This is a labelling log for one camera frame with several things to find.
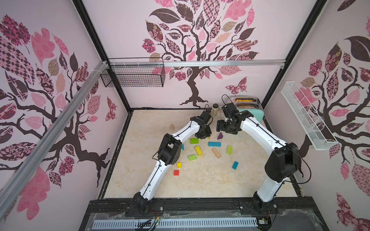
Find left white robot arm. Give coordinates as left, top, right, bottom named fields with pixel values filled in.
left=133, top=112, right=212, bottom=214

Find mint green toaster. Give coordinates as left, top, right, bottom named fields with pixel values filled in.
left=234, top=97, right=265, bottom=123

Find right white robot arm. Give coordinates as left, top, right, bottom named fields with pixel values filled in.
left=216, top=111, right=301, bottom=213

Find teal small block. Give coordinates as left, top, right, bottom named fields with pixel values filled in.
left=232, top=161, right=239, bottom=170

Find green block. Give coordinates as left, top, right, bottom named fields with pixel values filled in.
left=188, top=155, right=198, bottom=161
left=226, top=145, right=233, bottom=155
left=190, top=138, right=199, bottom=144

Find aluminium rail left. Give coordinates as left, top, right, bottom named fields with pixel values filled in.
left=1, top=61, right=108, bottom=219

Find white wire shelf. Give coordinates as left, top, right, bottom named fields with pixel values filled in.
left=281, top=81, right=339, bottom=151

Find black wire basket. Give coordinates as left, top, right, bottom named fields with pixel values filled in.
left=100, top=57, right=166, bottom=88

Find yellow rectangular block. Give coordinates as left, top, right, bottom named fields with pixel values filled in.
left=195, top=146, right=203, bottom=156

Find pale spice jar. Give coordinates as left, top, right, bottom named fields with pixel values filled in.
left=211, top=104, right=219, bottom=117

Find aluminium rail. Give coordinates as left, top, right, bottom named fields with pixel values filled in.
left=110, top=59, right=285, bottom=67
left=1, top=61, right=108, bottom=219

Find aluminium rail back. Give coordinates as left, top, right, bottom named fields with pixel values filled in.
left=110, top=59, right=285, bottom=67

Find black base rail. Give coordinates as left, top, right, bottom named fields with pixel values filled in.
left=85, top=197, right=318, bottom=216

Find natural wood block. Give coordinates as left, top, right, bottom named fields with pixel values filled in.
left=212, top=148, right=222, bottom=159

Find white cable duct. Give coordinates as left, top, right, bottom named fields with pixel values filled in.
left=91, top=218, right=258, bottom=231

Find teal long block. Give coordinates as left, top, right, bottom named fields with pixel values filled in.
left=208, top=141, right=222, bottom=147

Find purple triangle block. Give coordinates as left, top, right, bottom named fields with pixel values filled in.
left=217, top=132, right=223, bottom=140

